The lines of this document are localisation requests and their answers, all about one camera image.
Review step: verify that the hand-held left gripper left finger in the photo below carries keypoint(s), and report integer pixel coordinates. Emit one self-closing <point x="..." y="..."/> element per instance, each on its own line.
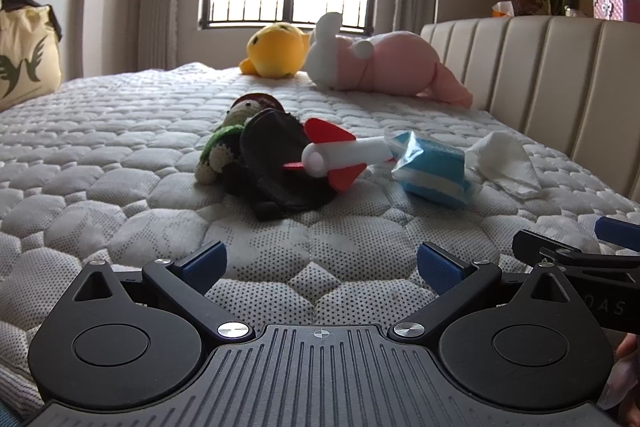
<point x="205" y="264"/>

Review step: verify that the red and white toy rocket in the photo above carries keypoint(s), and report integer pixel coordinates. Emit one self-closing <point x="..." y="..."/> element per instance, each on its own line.
<point x="345" y="154"/>

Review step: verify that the cream tote bag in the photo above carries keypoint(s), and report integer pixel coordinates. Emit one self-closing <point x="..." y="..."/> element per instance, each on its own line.
<point x="25" y="57"/>

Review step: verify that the pink and white plush toy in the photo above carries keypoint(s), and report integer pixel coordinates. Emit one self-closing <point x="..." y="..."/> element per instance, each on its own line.
<point x="400" y="62"/>

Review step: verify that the white quilted mattress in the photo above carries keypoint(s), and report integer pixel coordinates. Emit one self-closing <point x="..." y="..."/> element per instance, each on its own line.
<point x="150" y="132"/>

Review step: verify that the orange tissue box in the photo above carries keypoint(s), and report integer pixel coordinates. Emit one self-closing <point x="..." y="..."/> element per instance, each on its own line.
<point x="502" y="11"/>

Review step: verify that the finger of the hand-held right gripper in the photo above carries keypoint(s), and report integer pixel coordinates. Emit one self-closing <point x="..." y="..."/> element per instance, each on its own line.
<point x="560" y="253"/>
<point x="620" y="233"/>

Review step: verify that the black pouch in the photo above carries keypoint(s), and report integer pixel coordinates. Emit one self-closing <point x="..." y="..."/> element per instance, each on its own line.
<point x="275" y="157"/>

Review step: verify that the white tissue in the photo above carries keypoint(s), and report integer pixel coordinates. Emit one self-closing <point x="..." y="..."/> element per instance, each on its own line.
<point x="500" y="162"/>

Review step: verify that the pink patterned box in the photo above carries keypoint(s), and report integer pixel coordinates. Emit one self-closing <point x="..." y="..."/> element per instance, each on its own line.
<point x="610" y="4"/>

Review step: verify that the person's right hand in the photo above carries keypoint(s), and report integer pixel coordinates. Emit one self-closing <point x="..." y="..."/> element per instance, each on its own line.
<point x="627" y="349"/>

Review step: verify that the crochet doll with green top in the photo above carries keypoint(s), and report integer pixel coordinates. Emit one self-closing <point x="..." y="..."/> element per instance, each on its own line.
<point x="225" y="142"/>

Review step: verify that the beige padded headboard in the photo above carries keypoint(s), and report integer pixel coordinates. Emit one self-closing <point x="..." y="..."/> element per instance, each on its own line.
<point x="550" y="72"/>

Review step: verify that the yellow plush toy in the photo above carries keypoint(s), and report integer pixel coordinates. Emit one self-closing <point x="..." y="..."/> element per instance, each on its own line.
<point x="275" y="52"/>

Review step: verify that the blue and white wrapped packet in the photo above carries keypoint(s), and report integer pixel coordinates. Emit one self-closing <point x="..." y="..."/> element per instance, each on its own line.
<point x="435" y="167"/>

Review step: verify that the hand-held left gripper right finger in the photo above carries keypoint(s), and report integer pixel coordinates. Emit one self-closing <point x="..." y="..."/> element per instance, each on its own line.
<point x="440" y="267"/>

